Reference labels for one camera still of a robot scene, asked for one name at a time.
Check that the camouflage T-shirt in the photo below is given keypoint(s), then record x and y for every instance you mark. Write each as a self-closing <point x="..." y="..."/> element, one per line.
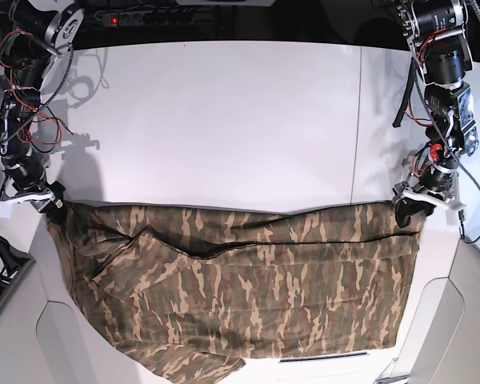
<point x="192" y="293"/>

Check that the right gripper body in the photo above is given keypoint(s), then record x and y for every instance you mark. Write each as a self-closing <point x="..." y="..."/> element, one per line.
<point x="43" y="198"/>

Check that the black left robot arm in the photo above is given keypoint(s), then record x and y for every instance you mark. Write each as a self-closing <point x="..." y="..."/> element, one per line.
<point x="440" y="58"/>

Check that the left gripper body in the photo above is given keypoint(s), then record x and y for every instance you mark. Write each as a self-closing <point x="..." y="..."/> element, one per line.
<point x="448" y="200"/>

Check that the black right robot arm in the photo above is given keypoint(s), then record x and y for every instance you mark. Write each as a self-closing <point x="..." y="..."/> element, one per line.
<point x="43" y="31"/>

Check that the white power strip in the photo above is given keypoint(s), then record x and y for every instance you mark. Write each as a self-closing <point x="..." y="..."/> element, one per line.
<point x="131" y="18"/>

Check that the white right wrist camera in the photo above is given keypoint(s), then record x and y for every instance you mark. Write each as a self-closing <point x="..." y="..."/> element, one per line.
<point x="5" y="208"/>

